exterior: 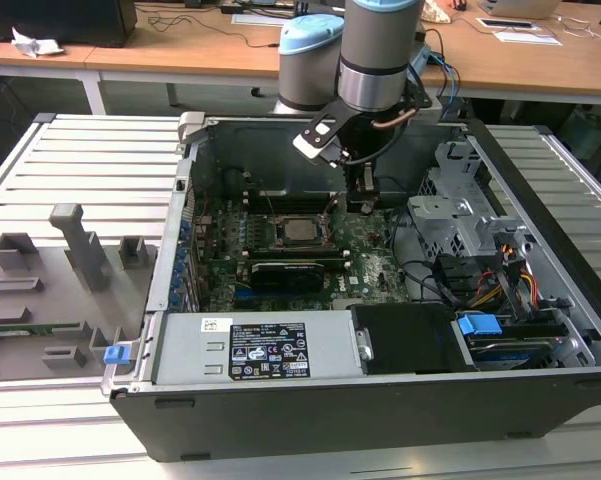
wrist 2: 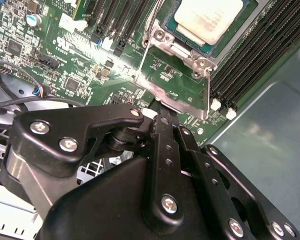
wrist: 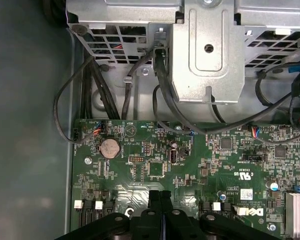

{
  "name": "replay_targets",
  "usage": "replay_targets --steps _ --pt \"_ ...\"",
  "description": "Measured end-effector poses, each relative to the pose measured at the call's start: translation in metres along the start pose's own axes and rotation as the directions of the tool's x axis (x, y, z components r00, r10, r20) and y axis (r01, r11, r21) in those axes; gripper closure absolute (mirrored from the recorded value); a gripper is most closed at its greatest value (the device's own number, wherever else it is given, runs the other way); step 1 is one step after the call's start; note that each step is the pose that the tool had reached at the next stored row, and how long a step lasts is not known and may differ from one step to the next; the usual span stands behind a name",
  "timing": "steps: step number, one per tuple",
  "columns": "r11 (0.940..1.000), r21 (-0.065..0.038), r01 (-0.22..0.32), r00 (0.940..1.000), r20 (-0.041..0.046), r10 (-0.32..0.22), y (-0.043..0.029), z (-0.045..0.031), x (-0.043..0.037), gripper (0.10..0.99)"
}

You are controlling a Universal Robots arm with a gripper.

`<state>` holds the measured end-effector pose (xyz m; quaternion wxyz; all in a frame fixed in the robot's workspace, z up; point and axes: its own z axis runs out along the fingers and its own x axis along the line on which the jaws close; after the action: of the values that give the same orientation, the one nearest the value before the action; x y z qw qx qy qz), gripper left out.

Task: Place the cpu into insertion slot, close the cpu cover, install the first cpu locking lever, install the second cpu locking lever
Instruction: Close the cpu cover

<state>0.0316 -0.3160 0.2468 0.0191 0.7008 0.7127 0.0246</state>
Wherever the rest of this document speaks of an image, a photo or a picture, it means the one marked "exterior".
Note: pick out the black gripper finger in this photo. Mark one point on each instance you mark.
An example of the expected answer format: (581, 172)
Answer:
(355, 202)

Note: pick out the silver topped green CPU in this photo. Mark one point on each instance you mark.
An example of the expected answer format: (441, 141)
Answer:
(301, 230)

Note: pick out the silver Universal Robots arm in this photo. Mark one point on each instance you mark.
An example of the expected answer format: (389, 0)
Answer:
(375, 75)

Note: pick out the CPU socket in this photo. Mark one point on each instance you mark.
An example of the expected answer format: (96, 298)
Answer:
(280, 235)

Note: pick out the green motherboard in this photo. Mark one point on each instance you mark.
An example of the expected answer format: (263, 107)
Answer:
(370, 280)

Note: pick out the silver perforated drive cage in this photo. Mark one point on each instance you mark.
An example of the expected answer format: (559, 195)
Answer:
(445, 220)

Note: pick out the black graphics card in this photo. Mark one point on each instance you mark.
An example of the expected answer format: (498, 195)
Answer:
(287, 277)

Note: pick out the black plastic drive carrier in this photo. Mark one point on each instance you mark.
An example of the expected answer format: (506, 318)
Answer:
(455, 280)

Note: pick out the black plastic shroud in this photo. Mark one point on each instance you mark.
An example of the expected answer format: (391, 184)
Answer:
(410, 340)

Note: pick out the patterned beige pouch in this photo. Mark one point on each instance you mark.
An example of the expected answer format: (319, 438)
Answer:
(440, 14)

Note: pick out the white paper sheet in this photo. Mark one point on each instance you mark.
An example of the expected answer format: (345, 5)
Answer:
(527, 37)
(255, 20)

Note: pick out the dark computer mouse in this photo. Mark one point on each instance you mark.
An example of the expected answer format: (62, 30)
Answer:
(462, 6)

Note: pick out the blue disk carrier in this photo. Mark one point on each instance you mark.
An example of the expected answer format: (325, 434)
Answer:
(477, 327)

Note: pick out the wooden office desk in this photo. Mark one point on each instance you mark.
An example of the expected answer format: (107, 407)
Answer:
(530, 65)
(155, 50)

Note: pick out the small white sticker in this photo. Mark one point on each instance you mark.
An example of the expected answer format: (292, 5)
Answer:
(215, 325)

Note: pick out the silver laptop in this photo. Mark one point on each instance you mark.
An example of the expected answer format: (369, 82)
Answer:
(522, 7)

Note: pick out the hard disk drive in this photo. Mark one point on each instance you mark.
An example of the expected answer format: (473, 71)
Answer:
(510, 355)

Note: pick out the silver power supply unit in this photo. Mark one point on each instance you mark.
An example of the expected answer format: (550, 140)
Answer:
(190, 350)

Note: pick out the black and grey PC case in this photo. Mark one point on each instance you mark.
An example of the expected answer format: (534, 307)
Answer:
(330, 425)

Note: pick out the blue plastic latch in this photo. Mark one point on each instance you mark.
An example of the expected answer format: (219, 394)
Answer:
(116, 355)

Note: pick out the grey parts rack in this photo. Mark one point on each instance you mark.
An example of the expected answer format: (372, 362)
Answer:
(55, 300)

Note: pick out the green RAM stick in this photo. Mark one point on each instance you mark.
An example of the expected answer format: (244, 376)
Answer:
(55, 327)

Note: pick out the large black box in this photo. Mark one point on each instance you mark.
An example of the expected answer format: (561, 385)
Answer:
(55, 22)

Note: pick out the crumpled white paper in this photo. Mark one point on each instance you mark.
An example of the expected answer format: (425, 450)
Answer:
(35, 46)

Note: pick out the white wrist camera black mount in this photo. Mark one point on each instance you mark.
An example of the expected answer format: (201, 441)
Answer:
(310, 145)

